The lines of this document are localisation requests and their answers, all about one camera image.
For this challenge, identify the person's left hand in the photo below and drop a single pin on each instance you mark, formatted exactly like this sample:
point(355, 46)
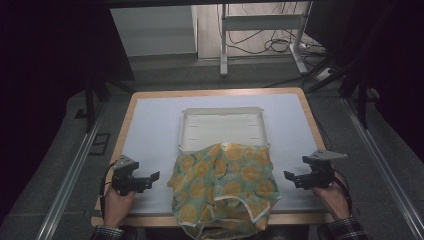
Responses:
point(116, 206)

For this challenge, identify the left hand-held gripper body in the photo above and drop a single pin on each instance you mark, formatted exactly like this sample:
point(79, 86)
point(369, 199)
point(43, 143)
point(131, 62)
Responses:
point(124, 178)

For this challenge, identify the grey white cabinet panel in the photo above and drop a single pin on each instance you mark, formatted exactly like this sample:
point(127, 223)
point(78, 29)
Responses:
point(153, 30)

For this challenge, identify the black metal stand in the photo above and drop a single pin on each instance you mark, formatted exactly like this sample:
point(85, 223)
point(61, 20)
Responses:
point(89, 106)

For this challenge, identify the black tripod stand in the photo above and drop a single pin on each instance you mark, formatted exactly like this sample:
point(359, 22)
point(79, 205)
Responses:
point(361, 100)

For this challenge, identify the black floor frame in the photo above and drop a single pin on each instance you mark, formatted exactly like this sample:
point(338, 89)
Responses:
point(99, 144)

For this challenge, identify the metal floor rail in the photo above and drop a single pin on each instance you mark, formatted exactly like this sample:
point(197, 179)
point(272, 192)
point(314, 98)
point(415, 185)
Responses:
point(383, 160)
point(71, 173)

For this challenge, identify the white plastic tray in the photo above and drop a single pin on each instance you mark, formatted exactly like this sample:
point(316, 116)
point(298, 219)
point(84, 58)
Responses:
point(223, 126)

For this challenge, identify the white power strip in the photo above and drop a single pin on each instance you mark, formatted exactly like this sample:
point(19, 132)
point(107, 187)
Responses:
point(324, 75)

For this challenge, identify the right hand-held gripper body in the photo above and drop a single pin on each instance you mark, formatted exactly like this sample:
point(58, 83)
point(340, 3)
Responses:
point(321, 173)

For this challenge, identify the lemon print fabric bag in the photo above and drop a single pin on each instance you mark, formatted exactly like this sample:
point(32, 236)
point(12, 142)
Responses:
point(220, 186)

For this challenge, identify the white metal desk frame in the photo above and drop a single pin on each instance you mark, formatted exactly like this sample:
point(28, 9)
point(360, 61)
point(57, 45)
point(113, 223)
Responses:
point(263, 22)

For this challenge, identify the person's right hand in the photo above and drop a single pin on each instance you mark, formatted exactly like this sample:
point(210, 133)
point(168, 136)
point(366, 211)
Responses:
point(331, 200)

